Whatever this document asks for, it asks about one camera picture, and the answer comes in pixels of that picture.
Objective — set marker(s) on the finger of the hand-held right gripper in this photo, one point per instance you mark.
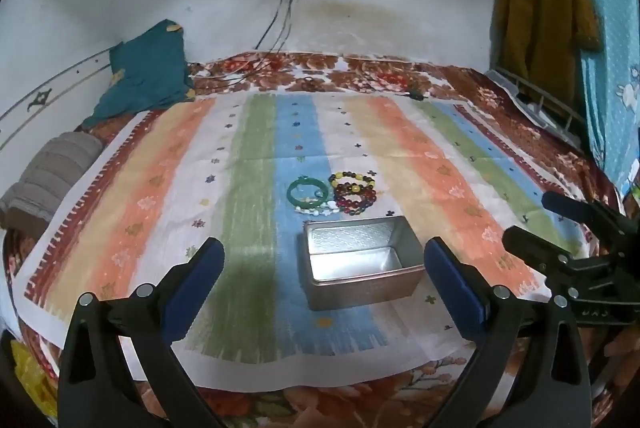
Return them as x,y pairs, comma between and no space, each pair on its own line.
575,208
530,248

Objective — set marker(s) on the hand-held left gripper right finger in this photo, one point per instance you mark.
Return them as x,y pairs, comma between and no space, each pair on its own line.
450,288

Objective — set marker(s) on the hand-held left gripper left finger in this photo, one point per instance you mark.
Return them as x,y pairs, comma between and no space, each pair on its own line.
200,278

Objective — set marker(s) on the silver metal tin box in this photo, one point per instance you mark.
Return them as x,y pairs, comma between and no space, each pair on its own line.
360,258

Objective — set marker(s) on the green bangle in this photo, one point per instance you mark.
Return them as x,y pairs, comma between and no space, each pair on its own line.
290,195

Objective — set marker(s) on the person's right hand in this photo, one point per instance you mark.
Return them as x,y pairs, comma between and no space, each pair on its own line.
625,353

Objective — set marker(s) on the striped colourful mat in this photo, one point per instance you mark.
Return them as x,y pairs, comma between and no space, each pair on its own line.
250,258

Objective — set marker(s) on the blue printed blanket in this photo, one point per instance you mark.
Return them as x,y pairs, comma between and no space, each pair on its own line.
610,58

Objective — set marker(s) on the grey folded cloth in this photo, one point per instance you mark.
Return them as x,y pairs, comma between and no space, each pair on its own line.
50,173

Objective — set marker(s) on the small black object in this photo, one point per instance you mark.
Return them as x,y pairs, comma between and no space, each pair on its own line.
416,96

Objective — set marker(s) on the yellow plastic bag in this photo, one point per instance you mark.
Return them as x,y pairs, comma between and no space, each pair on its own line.
32,378

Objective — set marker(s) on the mustard yellow jacket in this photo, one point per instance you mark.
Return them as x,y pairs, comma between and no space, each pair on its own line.
540,8

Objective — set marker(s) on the teal cloth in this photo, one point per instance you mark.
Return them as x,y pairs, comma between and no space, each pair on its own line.
145,73

